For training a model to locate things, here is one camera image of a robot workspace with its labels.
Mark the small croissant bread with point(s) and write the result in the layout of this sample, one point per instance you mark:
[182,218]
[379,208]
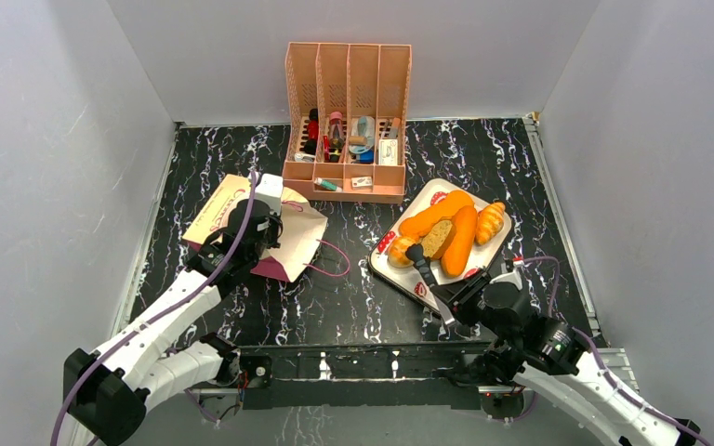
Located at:
[490,222]

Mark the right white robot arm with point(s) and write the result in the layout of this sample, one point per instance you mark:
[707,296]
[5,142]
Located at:
[556,361]

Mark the orange baguette bread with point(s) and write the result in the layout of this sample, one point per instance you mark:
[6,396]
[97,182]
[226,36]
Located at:
[456,256]

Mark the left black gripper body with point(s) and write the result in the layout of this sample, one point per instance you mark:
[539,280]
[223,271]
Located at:
[271,241]

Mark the pink and cream paper bag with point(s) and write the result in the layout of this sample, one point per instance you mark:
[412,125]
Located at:
[303,228]

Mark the red black bottle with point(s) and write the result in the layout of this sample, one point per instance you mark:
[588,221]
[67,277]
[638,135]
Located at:
[311,133]

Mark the long twisted orange bread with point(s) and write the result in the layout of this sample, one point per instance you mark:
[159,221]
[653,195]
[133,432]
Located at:
[421,224]

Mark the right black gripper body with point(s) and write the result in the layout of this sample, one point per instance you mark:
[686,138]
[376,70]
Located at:
[465,293]

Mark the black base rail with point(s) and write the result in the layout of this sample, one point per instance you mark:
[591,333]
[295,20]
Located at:
[452,374]

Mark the brown bread slice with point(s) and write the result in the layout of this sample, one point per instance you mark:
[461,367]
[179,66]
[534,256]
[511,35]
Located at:
[436,242]

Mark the white strawberry tray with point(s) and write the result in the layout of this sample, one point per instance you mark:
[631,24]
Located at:
[407,280]

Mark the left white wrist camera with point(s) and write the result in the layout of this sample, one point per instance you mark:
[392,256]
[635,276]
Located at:
[269,190]

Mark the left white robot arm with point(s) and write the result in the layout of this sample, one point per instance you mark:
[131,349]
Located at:
[111,389]

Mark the pink desk organizer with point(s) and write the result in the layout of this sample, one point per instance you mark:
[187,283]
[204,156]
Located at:
[356,80]

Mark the small white card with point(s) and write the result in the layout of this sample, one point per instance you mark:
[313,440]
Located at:
[361,182]

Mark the round golden bread roll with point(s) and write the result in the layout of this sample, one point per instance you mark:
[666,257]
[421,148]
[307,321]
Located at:
[396,253]

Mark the green tube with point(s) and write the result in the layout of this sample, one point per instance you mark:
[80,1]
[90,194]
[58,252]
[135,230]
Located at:
[327,184]

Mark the pink capped bottle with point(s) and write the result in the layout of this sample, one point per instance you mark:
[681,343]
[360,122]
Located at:
[335,137]

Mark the white small box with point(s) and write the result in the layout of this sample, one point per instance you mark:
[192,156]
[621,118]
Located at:
[388,152]

